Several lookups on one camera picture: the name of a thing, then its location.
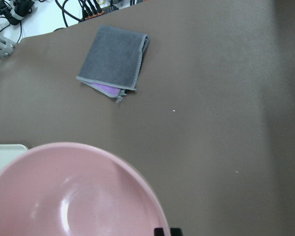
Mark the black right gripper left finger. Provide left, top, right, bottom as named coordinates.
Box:
left=154, top=228, right=165, bottom=236

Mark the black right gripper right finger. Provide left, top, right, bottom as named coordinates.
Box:
left=170, top=228, right=182, bottom=236

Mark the small pink bowl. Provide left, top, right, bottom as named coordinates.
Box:
left=0, top=143, right=170, bottom=236

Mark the grey folded cloth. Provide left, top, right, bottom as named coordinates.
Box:
left=76, top=25, right=150, bottom=103

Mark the cream rabbit tray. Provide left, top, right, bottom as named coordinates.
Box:
left=0, top=144, right=28, bottom=171

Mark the black cables bundle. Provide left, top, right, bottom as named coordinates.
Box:
left=54, top=0, right=143, bottom=28

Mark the aluminium camera post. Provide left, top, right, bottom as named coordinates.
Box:
left=0, top=35, right=16, bottom=58

